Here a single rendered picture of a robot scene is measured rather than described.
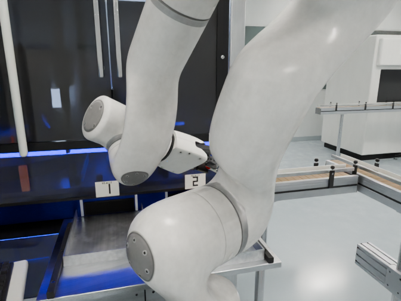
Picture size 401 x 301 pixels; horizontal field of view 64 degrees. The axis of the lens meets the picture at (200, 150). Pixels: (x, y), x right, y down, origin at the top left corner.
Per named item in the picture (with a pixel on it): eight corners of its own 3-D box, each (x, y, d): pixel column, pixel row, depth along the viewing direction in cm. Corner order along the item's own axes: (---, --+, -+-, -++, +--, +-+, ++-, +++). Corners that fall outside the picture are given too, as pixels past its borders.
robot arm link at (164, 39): (236, 58, 40) (152, 192, 59) (200, -6, 49) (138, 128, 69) (171, 40, 35) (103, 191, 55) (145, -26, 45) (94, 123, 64)
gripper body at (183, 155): (141, 167, 68) (177, 179, 76) (175, 149, 63) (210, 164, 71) (140, 137, 71) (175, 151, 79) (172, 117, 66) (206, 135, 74)
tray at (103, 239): (76, 217, 128) (76, 209, 127) (142, 210, 135) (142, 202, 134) (64, 266, 96) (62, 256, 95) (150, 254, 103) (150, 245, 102)
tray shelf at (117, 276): (64, 223, 127) (63, 218, 127) (230, 205, 144) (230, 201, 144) (36, 307, 83) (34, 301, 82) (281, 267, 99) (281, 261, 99)
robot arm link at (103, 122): (168, 147, 61) (158, 112, 66) (110, 122, 51) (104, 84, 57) (139, 170, 64) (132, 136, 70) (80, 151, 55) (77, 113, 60)
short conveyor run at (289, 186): (231, 207, 146) (233, 175, 142) (221, 194, 161) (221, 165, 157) (358, 193, 163) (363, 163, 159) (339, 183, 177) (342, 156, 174)
